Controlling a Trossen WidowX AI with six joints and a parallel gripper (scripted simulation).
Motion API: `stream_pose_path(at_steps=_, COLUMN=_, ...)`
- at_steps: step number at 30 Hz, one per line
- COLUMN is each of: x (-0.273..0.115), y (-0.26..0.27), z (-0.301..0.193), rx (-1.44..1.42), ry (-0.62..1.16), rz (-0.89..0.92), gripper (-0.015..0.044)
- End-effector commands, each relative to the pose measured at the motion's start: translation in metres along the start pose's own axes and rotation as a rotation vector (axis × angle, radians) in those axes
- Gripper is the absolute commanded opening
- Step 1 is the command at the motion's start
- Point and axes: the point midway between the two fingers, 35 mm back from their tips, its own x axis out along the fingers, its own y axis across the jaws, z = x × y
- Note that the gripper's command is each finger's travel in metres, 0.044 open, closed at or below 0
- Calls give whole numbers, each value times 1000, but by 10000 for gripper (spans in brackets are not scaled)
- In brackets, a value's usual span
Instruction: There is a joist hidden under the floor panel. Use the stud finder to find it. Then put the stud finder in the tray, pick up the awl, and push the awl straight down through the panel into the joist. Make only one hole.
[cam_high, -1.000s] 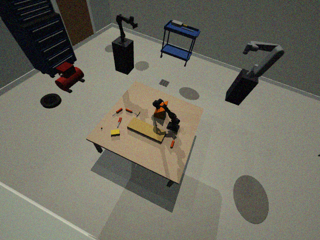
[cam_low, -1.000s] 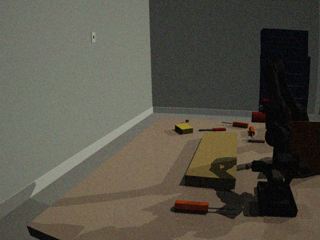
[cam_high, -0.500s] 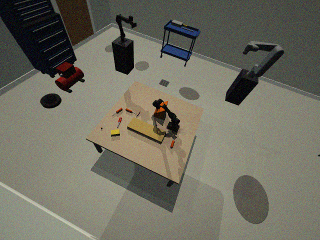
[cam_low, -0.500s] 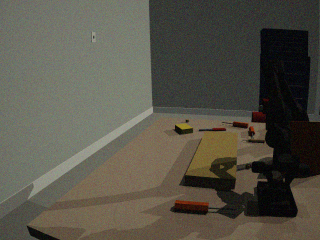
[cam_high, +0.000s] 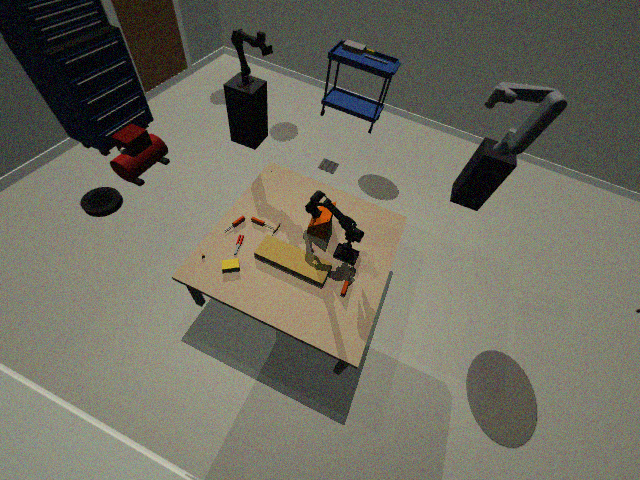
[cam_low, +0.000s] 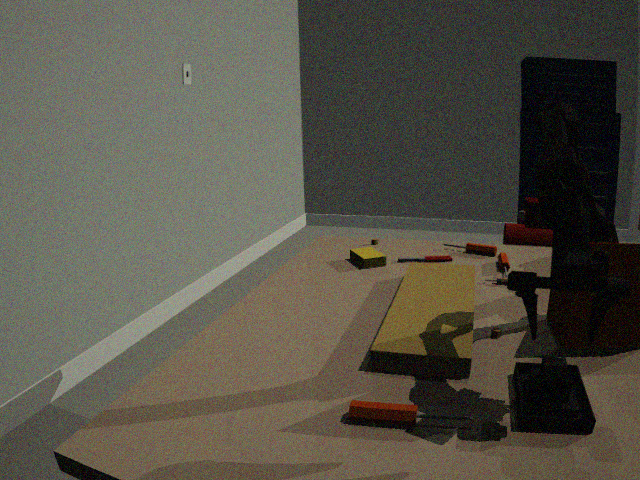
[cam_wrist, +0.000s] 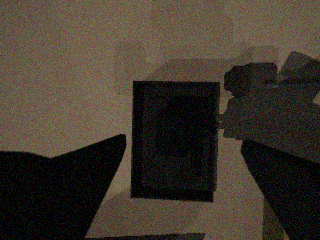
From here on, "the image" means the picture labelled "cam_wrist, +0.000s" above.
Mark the yellow panel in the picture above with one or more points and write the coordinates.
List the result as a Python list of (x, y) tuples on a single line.
[(272, 229)]

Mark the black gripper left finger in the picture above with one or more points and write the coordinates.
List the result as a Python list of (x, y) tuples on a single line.
[(62, 193)]

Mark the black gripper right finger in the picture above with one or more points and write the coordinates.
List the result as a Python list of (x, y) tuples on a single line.
[(291, 186)]

